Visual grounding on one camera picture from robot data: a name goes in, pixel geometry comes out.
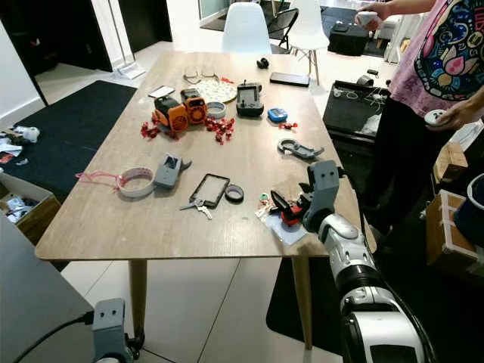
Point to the wooden crate with white frame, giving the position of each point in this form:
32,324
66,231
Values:
442,234

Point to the white stand base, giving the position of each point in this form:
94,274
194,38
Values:
130,72

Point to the eyeglasses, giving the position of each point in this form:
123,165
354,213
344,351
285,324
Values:
209,76

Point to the small black round object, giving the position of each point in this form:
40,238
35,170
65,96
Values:
263,63

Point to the grey tape dispenser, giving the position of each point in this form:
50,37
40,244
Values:
166,174

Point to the cardboard box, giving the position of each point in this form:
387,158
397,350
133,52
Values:
45,218

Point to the dark round bucket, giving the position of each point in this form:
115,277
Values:
470,212

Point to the small orange black device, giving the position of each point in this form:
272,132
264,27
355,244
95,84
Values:
194,106

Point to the person in pink patterned shirt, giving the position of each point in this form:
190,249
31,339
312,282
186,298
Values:
431,60

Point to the small white object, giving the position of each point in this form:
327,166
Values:
26,134

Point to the white plastic sheet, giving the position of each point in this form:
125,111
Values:
287,234

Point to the large orange black device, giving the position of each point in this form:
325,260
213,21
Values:
172,115

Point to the black chair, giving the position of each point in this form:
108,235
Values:
283,23

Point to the person's left forearm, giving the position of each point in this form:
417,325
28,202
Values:
478,102

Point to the silver keys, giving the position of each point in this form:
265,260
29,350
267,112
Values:
198,206

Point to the black smartphone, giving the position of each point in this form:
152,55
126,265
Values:
290,79

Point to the wooden dining table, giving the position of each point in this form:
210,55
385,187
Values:
251,162

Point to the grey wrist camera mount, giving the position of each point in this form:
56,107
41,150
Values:
324,185
110,329

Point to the pile of red clips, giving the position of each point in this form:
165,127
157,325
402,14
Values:
221,128
150,131

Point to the large black rug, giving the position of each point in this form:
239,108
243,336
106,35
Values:
76,128

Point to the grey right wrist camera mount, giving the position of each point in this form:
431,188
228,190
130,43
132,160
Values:
324,185

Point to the white smartphone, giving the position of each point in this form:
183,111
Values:
162,92

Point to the grey hooked tool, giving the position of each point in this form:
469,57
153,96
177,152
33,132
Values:
302,150

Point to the black grey boxy device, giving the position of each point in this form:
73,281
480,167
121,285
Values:
249,100

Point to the person's right forearm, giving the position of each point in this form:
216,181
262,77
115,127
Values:
416,6

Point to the black floor mat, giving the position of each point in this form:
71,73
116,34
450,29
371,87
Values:
276,318

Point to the large white tape roll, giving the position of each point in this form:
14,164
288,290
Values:
125,183

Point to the white round patterned plate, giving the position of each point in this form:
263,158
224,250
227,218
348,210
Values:
219,91

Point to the small white tape roll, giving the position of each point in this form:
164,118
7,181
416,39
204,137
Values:
216,110

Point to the white plastic chair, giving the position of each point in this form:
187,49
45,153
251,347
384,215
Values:
308,23
246,26

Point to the wooden block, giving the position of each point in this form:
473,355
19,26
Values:
450,162

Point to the large white board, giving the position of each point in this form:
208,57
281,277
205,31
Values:
38,302

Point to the black bag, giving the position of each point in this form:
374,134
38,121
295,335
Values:
348,39

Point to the person's right hand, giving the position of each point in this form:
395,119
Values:
383,15

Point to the person's left hand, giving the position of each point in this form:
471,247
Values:
465,113

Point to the black open case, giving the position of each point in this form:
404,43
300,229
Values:
342,113

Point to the blue round tape measure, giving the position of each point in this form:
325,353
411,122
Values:
277,115

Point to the white handheld controller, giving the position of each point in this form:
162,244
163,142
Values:
363,18
433,117

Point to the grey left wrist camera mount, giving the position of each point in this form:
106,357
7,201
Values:
110,329

